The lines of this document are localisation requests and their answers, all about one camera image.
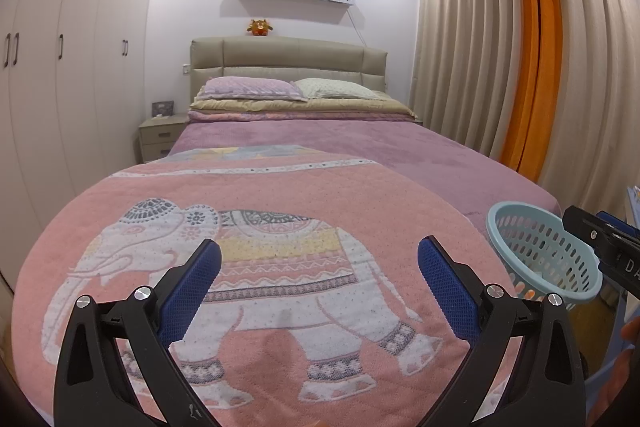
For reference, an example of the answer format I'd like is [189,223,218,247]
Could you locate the right hand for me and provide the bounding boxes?
[620,317,640,346]

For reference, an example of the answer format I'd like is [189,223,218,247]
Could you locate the light blue plastic basket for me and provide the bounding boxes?
[486,202,603,309]

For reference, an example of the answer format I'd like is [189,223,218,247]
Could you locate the purple bed cover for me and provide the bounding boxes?
[170,119,561,233]

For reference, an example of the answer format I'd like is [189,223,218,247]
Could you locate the orange curtain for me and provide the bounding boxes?
[500,0,563,182]

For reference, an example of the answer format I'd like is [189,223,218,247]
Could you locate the beige curtain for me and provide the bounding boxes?
[410,0,639,213]

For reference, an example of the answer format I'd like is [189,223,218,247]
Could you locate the beige folded quilt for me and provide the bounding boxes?
[188,96,416,122]

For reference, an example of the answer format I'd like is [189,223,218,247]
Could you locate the pink elephant blanket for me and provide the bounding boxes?
[12,145,510,426]

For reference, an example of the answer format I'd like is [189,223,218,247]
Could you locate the beige nightstand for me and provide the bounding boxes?
[138,114,189,162]

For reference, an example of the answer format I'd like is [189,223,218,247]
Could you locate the cream dotted pillow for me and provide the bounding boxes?
[293,78,383,100]

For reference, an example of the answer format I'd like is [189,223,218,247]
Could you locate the purple pillow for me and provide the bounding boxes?
[195,76,307,102]

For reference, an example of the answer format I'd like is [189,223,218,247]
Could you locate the beige padded headboard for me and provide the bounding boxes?
[190,37,387,96]

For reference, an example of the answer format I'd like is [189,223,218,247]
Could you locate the orange plush toy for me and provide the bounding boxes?
[246,18,273,37]

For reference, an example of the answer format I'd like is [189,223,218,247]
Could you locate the white wardrobe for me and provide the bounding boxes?
[1,0,149,287]

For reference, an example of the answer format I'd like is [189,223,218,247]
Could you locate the small dark picture frame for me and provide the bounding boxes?
[151,101,175,118]

